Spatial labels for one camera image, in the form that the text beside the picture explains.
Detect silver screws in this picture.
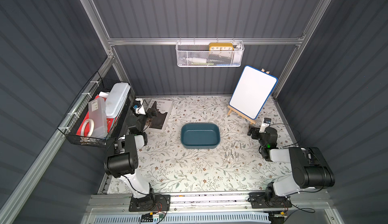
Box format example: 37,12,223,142
224,142,244,162

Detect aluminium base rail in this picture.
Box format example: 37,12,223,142
81,191,344,224

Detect interior design trends book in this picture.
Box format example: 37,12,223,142
146,99,173,133

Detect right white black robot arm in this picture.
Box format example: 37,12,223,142
247,126,335,201

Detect blue framed whiteboard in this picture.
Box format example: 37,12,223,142
229,65,278,121

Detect teal plastic storage tray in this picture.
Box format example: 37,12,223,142
180,123,221,149

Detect white tape roll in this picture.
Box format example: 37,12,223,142
80,119,95,137

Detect yellow digital clock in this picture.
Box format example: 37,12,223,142
209,42,234,51

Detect black wire side basket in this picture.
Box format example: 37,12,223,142
58,73,131,148

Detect translucent plastic container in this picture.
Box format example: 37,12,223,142
89,97,108,139

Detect white wire wall basket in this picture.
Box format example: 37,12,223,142
175,40,245,67

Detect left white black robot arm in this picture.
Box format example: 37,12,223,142
104,98,153,200

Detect white plastic case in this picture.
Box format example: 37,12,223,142
105,83,130,119

